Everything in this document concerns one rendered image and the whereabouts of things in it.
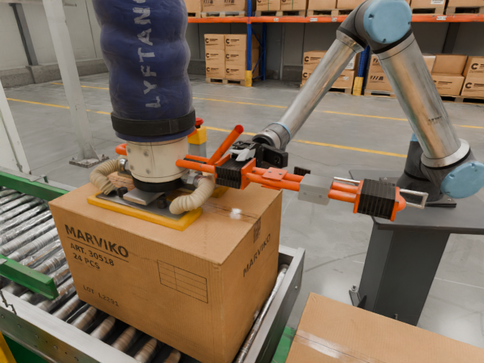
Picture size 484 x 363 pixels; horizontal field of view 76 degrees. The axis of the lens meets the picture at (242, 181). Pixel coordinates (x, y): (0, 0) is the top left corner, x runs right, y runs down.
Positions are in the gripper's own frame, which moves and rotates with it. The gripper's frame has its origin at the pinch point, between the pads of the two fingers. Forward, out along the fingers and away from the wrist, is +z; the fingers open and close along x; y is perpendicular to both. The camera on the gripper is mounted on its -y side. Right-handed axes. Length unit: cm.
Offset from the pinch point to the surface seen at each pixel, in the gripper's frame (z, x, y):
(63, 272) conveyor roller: 12, -55, 71
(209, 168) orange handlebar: 3.4, 0.4, 7.8
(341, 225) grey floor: -153, -106, -17
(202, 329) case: 20.7, -37.9, 0.5
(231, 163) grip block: -0.1, 1.8, 3.0
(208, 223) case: 8.8, -12.8, 5.1
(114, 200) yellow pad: 13.3, -11.1, 33.5
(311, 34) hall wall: -835, 18, 193
